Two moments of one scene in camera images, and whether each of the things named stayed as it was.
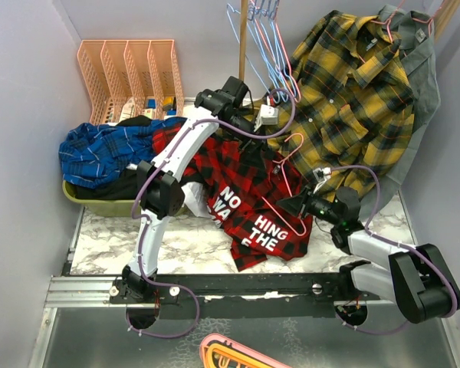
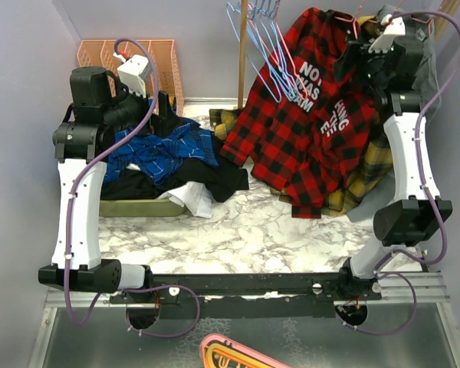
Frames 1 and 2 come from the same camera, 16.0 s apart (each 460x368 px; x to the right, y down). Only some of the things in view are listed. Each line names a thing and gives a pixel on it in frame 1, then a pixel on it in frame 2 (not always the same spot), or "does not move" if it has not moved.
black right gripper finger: [294, 204] to [349, 61]
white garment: [195, 199] does not move
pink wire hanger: [283, 162] to [353, 21]
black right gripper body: [322, 208] to [370, 64]
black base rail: [197, 297] does not move
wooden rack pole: [243, 39] does not move
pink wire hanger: [278, 69] to [295, 67]
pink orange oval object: [218, 350] does not move
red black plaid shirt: [243, 188] to [300, 128]
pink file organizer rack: [128, 79] does not move
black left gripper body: [242, 123] to [138, 106]
